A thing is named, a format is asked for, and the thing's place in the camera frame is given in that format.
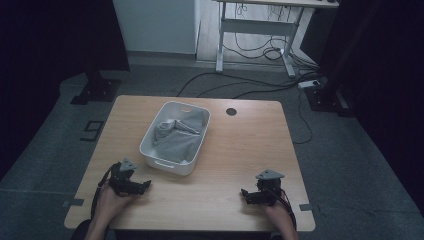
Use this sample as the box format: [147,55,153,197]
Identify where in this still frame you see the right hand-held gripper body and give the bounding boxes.
[254,169,286,206]

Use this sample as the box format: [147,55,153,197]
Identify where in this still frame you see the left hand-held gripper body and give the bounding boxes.
[108,158,143,198]

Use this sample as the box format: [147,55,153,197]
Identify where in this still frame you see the white plastic basket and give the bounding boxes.
[139,100,212,177]

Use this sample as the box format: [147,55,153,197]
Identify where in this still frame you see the grey shorts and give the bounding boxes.
[152,109,206,164]

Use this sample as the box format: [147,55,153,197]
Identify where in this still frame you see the person's left hand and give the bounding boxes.
[95,181,138,222]

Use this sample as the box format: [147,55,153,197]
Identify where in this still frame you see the person's right hand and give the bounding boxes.
[264,199,295,229]

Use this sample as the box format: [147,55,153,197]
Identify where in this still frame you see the person's dark clothing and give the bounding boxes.
[69,219,92,240]

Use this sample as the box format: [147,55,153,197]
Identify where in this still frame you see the black stand base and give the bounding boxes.
[304,79,356,118]
[70,69,122,106]

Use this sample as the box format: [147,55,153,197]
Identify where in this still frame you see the white power strip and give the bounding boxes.
[297,79,321,90]

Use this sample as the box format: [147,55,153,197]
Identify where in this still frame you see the dark curtain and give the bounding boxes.
[0,0,131,181]
[318,0,424,216]

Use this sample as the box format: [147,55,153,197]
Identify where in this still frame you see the left hand-held gripper black cable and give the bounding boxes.
[90,162,122,222]

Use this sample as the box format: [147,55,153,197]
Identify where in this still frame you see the hand-held gripper black cable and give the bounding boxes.
[90,162,122,222]
[266,187,298,231]

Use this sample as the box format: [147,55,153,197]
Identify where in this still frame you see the right hand-held gripper black cable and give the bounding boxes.
[266,187,298,231]

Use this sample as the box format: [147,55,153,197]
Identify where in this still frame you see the black looped floor cable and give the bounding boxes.
[292,89,314,145]

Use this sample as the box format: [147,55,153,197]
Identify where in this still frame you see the long black floor cable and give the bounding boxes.
[175,71,301,100]

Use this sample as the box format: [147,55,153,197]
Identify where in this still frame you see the tangle of black cables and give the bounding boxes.
[222,31,321,73]

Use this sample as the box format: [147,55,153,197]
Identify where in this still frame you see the white metal desk frame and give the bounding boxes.
[213,0,340,79]

